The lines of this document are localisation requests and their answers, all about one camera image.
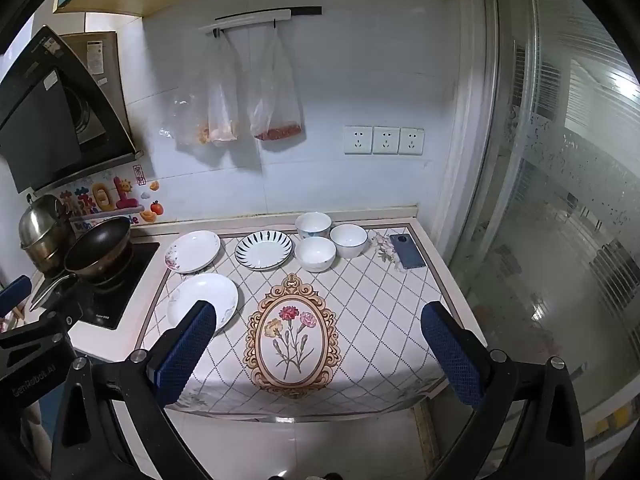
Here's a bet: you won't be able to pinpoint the brown duct cover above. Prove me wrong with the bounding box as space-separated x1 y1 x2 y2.
60 31 128 126

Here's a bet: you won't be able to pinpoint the white plate with pink flowers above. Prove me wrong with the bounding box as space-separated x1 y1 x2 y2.
164 230 222 275

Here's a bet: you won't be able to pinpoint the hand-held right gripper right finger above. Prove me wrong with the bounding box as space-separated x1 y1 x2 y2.
420 301 586 480

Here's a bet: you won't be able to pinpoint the white plate with grey print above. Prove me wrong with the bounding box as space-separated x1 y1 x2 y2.
166 273 240 336

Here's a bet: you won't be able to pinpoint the black induction cooktop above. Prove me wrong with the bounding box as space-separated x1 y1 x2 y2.
65 241 161 331

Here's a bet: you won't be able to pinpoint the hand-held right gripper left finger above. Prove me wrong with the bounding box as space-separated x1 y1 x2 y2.
50 300 218 480

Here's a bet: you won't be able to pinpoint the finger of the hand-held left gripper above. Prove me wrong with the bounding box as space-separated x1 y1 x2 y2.
0 309 83 356
0 275 33 318

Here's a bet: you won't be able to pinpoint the wall hook rail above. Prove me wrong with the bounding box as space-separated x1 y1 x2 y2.
198 6 323 36

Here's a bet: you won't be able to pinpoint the floral diamond pattern table mat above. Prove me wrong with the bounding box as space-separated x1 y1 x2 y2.
135 230 488 418

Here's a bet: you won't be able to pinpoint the clear bag with orange contents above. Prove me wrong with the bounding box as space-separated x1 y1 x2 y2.
206 35 241 147

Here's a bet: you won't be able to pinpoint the colourful wall stickers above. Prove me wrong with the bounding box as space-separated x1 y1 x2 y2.
59 162 163 233

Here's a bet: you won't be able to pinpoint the white bowl with blue rim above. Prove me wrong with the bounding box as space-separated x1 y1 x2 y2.
329 223 369 260

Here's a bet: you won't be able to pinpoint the crumpled clear plastic bag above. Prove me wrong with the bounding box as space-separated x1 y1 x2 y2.
159 92 211 147

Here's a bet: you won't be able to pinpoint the blue striped white plate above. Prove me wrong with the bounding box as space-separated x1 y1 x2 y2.
235 230 294 271

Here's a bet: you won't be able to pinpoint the blue smartphone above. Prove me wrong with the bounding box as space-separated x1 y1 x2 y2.
389 233 427 270

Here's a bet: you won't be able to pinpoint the white bowl with red flowers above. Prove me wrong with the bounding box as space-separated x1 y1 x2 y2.
294 236 337 273

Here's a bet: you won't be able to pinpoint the white wall outlet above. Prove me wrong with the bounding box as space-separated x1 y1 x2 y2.
344 125 373 155
372 126 400 155
398 128 425 156

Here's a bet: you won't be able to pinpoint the dark frying pan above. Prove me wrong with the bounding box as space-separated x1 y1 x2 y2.
30 216 133 311

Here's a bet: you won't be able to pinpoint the white bowl with coloured dots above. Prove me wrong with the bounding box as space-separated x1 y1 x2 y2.
295 211 333 241

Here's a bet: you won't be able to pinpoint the black range hood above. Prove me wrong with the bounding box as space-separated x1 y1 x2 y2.
0 25 143 195

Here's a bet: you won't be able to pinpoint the clear bag with red contents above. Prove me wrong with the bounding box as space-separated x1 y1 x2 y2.
247 27 304 142

